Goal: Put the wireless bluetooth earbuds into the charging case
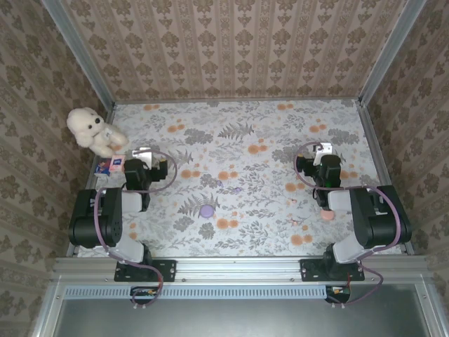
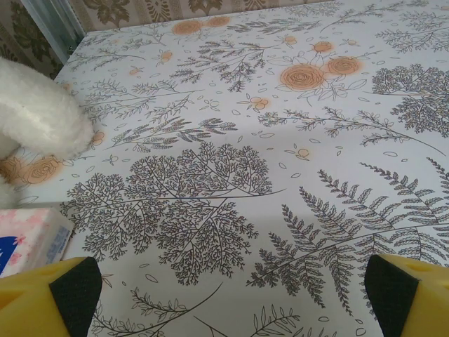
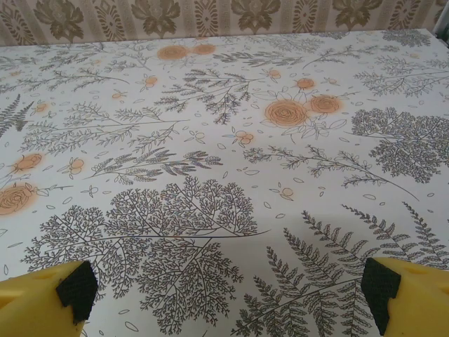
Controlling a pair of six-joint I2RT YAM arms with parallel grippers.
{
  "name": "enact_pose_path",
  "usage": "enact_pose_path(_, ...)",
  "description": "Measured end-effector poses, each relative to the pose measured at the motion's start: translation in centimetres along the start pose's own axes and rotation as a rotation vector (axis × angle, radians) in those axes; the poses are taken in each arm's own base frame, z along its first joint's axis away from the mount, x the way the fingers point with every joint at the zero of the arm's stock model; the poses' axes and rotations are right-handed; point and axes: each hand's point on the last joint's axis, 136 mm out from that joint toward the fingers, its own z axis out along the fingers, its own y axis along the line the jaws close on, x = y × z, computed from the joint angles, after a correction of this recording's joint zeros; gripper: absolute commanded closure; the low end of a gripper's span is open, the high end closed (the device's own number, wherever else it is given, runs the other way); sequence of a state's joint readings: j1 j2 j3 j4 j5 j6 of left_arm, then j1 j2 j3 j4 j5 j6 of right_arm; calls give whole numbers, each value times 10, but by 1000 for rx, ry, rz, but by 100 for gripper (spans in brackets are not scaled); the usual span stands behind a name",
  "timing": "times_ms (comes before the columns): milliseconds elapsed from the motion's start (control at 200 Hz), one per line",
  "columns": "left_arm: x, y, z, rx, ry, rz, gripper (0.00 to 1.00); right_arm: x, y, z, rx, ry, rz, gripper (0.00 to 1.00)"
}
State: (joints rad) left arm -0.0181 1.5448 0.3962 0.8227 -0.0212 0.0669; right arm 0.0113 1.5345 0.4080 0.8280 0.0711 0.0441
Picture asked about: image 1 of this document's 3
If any aluminium frame corner post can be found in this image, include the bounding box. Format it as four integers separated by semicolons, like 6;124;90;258
357;0;429;106
41;0;116;109

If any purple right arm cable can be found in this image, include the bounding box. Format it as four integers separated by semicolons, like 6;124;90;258
293;141;403;310

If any arm controller board with wires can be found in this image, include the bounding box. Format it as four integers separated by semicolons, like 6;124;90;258
325;284;351;303
130;286;163;305

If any white plush teddy bear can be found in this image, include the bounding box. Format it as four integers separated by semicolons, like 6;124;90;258
66;107;130;158

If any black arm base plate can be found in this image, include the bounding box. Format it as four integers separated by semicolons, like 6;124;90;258
300;258;366;283
114;258;176;283

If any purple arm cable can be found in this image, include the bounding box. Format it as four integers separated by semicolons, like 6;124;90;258
93;149;178;312
293;141;403;310

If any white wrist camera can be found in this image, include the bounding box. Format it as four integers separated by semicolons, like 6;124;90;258
132;147;152;168
313;142;333;166

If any grey metal panel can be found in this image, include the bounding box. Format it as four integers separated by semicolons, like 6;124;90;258
33;280;443;337

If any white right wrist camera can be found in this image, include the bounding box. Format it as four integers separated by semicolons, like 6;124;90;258
313;142;333;166

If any pink tissue pack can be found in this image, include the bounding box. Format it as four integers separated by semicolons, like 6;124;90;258
109;154;126;173

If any floral patterned table sheet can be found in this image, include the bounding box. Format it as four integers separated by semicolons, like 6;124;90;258
76;99;403;258

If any grey slotted cable duct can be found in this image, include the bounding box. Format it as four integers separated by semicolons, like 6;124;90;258
65;284;329;300

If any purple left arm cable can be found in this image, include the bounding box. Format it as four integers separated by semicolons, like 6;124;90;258
93;149;178;312

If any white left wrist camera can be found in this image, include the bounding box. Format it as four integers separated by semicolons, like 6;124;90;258
132;147;152;168

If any small blue card box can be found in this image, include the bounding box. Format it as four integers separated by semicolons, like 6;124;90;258
94;158;112;178

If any long aluminium frame rail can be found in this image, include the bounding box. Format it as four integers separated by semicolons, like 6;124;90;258
52;256;427;282

